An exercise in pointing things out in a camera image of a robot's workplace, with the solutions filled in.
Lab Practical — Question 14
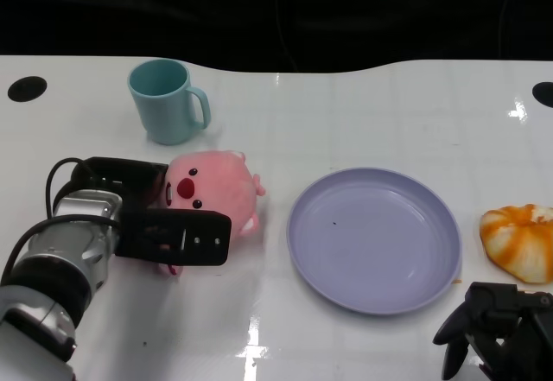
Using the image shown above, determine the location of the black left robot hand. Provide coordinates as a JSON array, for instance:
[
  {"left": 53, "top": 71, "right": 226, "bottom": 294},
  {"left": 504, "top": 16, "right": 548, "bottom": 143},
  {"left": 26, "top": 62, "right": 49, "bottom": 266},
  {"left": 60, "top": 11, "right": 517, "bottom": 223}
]
[{"left": 71, "top": 156, "right": 232, "bottom": 270}]

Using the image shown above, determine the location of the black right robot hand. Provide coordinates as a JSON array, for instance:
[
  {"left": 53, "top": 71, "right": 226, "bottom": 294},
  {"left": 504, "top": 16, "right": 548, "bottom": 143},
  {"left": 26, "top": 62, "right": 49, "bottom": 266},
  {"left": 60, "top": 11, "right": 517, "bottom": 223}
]
[{"left": 433, "top": 281, "right": 553, "bottom": 381}]

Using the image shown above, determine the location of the pink plush doll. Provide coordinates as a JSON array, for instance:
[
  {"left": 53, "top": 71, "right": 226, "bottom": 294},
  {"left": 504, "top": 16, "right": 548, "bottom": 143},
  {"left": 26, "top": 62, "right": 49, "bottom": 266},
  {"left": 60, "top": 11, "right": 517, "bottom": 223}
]
[{"left": 155, "top": 149, "right": 268, "bottom": 276}]

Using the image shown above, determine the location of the purple plastic plate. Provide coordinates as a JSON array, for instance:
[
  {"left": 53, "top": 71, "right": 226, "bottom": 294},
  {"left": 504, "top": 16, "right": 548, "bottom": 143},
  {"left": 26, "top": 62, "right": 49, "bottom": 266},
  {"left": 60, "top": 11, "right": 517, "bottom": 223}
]
[{"left": 285, "top": 166, "right": 462, "bottom": 315}]

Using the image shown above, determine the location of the orange striped toy bread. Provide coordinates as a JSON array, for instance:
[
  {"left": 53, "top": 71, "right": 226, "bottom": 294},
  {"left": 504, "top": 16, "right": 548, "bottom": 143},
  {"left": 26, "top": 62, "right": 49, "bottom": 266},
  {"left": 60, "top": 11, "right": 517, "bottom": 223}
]
[{"left": 479, "top": 202, "right": 553, "bottom": 285}]

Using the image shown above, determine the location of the teal plastic mug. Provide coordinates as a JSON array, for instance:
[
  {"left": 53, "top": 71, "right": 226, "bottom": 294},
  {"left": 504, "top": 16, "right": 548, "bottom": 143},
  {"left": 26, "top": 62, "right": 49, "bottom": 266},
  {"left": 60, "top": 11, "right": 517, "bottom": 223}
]
[{"left": 127, "top": 58, "right": 213, "bottom": 146}]

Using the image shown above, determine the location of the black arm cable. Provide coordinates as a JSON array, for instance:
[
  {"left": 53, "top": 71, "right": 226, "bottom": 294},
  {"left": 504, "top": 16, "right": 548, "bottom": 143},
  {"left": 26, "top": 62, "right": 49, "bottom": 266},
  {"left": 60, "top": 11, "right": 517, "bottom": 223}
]
[{"left": 0, "top": 157, "right": 123, "bottom": 287}]

